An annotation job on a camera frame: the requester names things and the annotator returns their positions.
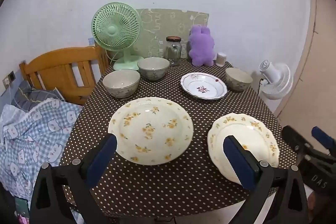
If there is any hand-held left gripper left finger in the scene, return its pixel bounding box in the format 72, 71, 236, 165
29, 133, 118, 224

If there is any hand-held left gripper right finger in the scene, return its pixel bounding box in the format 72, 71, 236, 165
223, 135, 310, 224

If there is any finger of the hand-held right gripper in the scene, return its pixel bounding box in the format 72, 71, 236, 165
282, 125, 309, 160
311, 126, 336, 157

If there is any scalloped yellow floral plate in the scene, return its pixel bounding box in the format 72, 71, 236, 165
207, 113, 280, 185

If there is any round yellow floral plate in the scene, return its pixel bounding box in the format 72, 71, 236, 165
108, 97, 194, 166

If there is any grey floral ceramic bowl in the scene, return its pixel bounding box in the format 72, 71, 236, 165
225, 67, 253, 92
102, 69, 141, 98
137, 57, 170, 81

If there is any white plate with red flowers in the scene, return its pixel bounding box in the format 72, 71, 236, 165
180, 72, 228, 101

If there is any white fan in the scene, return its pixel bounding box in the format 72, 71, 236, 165
259, 60, 294, 101

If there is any brown polka dot tablecloth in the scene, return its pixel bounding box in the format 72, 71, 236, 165
60, 57, 305, 219

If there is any blue checkered blanket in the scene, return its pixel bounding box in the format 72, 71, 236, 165
0, 101, 83, 201

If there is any grey striped cloth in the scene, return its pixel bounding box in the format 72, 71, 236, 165
10, 80, 65, 111

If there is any cotton swab container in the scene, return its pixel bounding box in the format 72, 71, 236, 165
216, 52, 227, 67

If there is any wooden headboard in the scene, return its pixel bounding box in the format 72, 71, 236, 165
19, 46, 109, 106

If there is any purple plush toy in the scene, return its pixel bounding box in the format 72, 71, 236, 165
188, 25, 216, 67

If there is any glass jar with dark lid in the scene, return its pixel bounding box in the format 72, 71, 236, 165
165, 36, 182, 66

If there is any green desk fan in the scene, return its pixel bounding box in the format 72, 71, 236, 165
91, 3, 144, 71

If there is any green patterned board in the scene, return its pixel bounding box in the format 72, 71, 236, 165
135, 8, 210, 59

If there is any wall socket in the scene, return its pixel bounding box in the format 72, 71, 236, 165
2, 71, 16, 89

